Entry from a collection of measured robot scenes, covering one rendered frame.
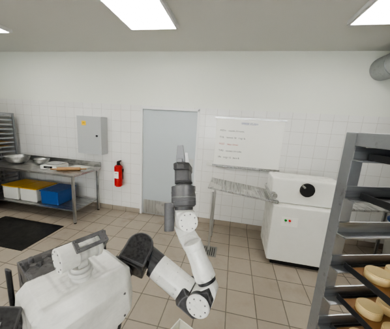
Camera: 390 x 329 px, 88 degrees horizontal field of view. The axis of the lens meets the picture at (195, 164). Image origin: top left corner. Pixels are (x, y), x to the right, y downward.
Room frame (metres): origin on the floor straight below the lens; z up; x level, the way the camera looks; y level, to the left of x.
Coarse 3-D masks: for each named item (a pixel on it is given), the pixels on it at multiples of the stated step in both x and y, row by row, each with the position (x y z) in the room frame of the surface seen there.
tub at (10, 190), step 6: (18, 180) 3.90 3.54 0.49; (24, 180) 3.92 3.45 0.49; (30, 180) 3.95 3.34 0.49; (36, 180) 3.97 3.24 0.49; (6, 186) 3.60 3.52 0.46; (12, 186) 3.55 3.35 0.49; (18, 186) 3.56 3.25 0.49; (6, 192) 3.59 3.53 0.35; (12, 192) 3.56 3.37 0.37; (18, 192) 3.55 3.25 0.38; (18, 198) 3.55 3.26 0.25
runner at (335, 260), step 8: (336, 256) 0.45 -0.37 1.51; (344, 256) 0.46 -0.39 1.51; (352, 256) 0.46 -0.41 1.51; (360, 256) 0.46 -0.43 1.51; (368, 256) 0.46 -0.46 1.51; (376, 256) 0.47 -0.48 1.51; (384, 256) 0.47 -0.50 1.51; (336, 264) 0.45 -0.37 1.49; (352, 264) 0.46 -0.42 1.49; (360, 264) 0.46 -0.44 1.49; (368, 264) 0.46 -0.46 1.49; (376, 264) 0.47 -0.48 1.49; (344, 272) 0.43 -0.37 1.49
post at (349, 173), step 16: (352, 144) 0.46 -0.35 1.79; (352, 176) 0.46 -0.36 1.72; (336, 192) 0.48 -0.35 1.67; (336, 208) 0.47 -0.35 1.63; (336, 224) 0.46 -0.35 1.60; (336, 240) 0.46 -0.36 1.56; (320, 272) 0.48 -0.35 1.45; (336, 272) 0.46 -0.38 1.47; (320, 288) 0.47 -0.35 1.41; (320, 304) 0.46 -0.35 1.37
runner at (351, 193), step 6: (348, 186) 0.45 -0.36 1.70; (354, 186) 0.45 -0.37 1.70; (360, 186) 0.46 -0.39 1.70; (348, 192) 0.45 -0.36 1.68; (354, 192) 0.45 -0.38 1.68; (360, 192) 0.46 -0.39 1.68; (366, 192) 0.46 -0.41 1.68; (372, 192) 0.46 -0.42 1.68; (378, 192) 0.46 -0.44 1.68; (384, 192) 0.46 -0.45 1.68; (348, 198) 0.44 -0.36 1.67; (354, 198) 0.45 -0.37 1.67
